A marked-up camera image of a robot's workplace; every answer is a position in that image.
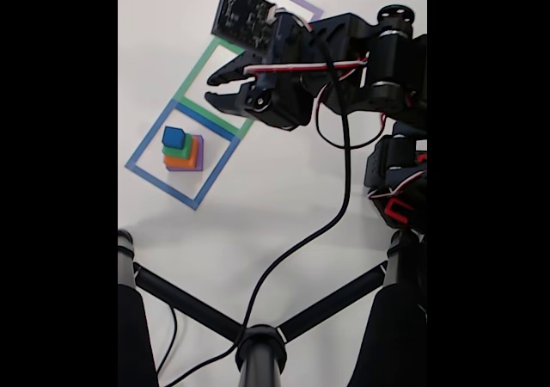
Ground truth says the black tripod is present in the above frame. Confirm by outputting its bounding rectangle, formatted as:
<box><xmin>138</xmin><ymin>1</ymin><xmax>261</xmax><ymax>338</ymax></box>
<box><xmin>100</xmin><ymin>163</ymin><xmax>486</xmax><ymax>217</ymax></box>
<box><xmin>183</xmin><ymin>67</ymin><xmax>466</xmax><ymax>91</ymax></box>
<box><xmin>118</xmin><ymin>228</ymin><xmax>428</xmax><ymax>387</ymax></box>

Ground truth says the red white servo wire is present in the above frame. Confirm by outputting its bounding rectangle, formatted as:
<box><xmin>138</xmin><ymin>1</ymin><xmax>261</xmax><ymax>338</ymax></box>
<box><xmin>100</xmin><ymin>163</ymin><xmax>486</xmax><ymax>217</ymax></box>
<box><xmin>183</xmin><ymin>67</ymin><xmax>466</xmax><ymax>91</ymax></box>
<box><xmin>242</xmin><ymin>10</ymin><xmax>413</xmax><ymax>150</ymax></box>
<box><xmin>368</xmin><ymin>169</ymin><xmax>428</xmax><ymax>201</ymax></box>

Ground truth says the large purple cube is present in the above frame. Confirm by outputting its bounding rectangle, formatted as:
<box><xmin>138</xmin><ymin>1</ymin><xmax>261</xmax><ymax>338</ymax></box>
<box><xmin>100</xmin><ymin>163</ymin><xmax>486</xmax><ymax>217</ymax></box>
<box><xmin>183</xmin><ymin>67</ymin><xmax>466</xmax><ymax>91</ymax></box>
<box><xmin>165</xmin><ymin>135</ymin><xmax>205</xmax><ymax>172</ymax></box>

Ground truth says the thick black camera cable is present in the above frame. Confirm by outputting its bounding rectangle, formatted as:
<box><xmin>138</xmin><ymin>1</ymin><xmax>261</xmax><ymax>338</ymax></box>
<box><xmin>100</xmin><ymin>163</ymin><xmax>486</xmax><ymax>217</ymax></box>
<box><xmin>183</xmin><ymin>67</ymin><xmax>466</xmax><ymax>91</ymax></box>
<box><xmin>165</xmin><ymin>34</ymin><xmax>352</xmax><ymax>387</ymax></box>

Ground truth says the green cube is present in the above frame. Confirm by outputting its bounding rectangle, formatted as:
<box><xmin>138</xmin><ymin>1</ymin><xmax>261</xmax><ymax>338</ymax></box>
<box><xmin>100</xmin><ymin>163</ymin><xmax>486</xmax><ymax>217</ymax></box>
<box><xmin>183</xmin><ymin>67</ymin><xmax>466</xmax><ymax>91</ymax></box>
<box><xmin>162</xmin><ymin>132</ymin><xmax>193</xmax><ymax>158</ymax></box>

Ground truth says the green square frame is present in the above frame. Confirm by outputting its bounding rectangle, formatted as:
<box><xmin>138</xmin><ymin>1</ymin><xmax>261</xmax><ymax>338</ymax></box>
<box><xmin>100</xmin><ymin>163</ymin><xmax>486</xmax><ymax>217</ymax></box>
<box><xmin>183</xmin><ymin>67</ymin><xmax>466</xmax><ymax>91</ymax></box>
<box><xmin>174</xmin><ymin>36</ymin><xmax>255</xmax><ymax>141</ymax></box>

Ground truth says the blue square frame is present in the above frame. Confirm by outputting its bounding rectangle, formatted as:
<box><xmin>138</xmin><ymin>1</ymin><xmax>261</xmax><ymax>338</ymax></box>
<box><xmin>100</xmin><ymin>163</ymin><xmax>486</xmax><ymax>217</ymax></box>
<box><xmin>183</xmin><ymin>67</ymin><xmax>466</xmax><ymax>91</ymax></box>
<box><xmin>124</xmin><ymin>98</ymin><xmax>241</xmax><ymax>211</ymax></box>

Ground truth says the small blue cube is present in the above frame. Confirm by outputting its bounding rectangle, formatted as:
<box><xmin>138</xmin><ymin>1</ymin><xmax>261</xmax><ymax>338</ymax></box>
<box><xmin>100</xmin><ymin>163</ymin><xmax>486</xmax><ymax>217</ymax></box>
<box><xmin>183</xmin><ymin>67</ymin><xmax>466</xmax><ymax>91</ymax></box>
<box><xmin>162</xmin><ymin>126</ymin><xmax>187</xmax><ymax>149</ymax></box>

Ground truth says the thin black cable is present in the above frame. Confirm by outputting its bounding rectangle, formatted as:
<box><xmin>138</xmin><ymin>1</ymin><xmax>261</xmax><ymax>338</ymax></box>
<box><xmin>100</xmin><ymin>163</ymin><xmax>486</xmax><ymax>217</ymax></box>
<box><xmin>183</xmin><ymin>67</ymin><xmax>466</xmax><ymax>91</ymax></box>
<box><xmin>155</xmin><ymin>304</ymin><xmax>178</xmax><ymax>375</ymax></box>

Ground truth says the red table clamp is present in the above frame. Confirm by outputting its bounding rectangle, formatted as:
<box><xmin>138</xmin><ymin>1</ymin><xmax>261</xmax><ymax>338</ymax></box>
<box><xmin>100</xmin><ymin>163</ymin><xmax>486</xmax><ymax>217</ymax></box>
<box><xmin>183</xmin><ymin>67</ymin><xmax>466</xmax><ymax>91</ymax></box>
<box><xmin>383</xmin><ymin>197</ymin><xmax>414</xmax><ymax>225</ymax></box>

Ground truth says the orange cube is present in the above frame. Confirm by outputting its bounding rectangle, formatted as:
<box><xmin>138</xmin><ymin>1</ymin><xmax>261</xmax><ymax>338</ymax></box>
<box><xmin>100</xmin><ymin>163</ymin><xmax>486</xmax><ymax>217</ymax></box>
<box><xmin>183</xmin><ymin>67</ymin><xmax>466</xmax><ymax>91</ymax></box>
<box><xmin>162</xmin><ymin>139</ymin><xmax>200</xmax><ymax>168</ymax></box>

